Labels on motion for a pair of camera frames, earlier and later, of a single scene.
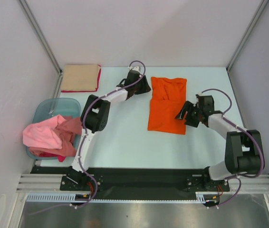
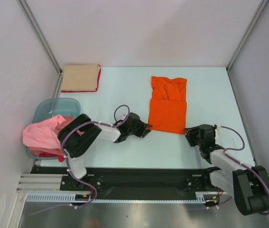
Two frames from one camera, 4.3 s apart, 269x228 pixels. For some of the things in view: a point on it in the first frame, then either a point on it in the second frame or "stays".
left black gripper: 145,87 -> 142,132
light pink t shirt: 43,134 stays
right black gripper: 188,106 -> 191,131
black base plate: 136,180 stays
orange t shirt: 168,98 stays
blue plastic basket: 44,109 stays
